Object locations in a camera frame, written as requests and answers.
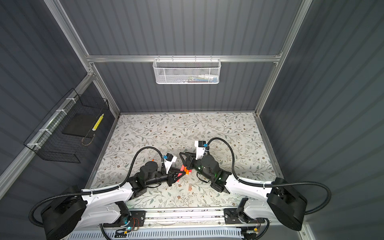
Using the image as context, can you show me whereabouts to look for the items in white basket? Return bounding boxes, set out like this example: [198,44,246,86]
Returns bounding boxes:
[176,75,220,84]

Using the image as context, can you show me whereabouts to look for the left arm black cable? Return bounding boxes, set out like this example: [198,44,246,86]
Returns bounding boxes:
[28,146,166,228]

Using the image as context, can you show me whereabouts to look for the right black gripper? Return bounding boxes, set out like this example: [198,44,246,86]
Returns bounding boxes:
[179,151,214,182]

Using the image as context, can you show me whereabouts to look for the black wire basket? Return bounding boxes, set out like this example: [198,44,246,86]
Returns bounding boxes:
[24,91,109,164]

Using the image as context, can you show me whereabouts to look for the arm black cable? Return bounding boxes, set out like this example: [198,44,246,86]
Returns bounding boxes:
[206,137,332,215]
[28,146,166,228]

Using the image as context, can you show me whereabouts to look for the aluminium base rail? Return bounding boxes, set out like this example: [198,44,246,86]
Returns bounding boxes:
[64,206,307,232]

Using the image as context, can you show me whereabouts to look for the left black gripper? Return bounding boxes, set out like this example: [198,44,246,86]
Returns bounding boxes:
[145,166,186,189]

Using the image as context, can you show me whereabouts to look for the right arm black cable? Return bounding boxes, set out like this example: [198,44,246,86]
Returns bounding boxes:
[206,137,332,215]

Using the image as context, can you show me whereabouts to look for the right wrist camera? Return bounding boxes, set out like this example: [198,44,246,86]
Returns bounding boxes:
[195,141,209,160]

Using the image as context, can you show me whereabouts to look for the yellow marker in basket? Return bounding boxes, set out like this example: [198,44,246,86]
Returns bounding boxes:
[92,114,105,132]

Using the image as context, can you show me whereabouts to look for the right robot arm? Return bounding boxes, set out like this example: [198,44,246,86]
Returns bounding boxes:
[180,152,307,231]

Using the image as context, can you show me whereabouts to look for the white wire mesh basket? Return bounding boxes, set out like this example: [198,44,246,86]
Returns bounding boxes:
[153,59,222,85]

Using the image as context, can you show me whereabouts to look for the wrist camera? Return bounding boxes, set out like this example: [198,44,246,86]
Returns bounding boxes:
[163,153,177,174]
[195,141,209,160]

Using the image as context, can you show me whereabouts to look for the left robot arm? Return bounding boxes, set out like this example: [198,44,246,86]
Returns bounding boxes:
[41,161,186,240]

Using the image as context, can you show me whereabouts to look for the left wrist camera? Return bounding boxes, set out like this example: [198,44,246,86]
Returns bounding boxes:
[163,153,177,174]

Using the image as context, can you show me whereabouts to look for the pink marker pen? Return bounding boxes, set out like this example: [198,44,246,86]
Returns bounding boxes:
[178,165,185,177]

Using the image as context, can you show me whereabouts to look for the black pad in basket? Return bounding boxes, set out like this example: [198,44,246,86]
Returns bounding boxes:
[62,114,96,139]

